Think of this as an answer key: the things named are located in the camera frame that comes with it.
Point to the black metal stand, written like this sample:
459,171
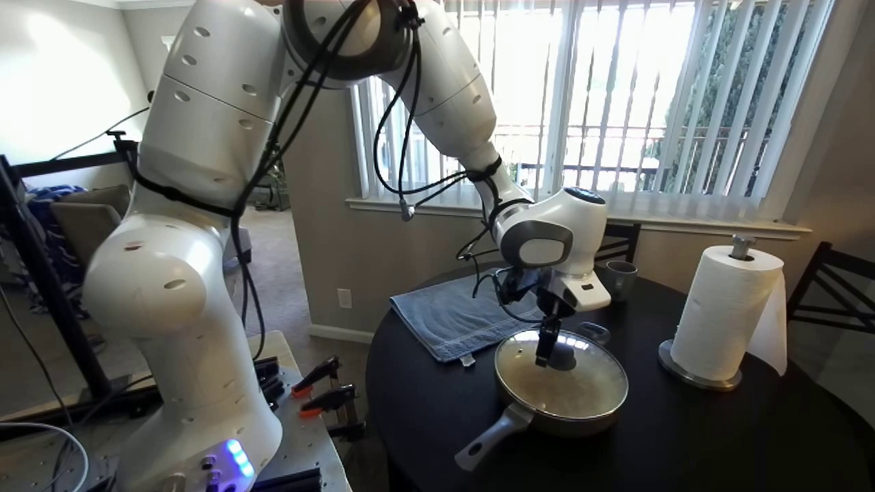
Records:
102,395

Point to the wall power outlet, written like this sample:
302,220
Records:
343,298

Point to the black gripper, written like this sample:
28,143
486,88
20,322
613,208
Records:
518,282

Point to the grey frying pan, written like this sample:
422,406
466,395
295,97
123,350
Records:
518,420

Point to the black chair at right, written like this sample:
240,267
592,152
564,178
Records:
829,290

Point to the paper towel roll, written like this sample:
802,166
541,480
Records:
769,330

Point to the black chair behind table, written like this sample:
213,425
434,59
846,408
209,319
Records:
619,241

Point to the red black clamp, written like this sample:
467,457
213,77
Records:
322,371
328,401

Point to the vertical window blinds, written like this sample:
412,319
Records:
665,107

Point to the metal paper towel holder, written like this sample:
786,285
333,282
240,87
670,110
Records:
715,322

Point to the dark grey mug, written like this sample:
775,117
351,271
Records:
619,281

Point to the blue grey dish towel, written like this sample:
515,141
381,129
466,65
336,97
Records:
458,319

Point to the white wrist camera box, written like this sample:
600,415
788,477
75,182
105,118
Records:
586,294

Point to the glass pan lid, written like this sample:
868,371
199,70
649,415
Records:
579,382

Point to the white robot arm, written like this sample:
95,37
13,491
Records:
216,123

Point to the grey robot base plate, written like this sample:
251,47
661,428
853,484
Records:
87,457

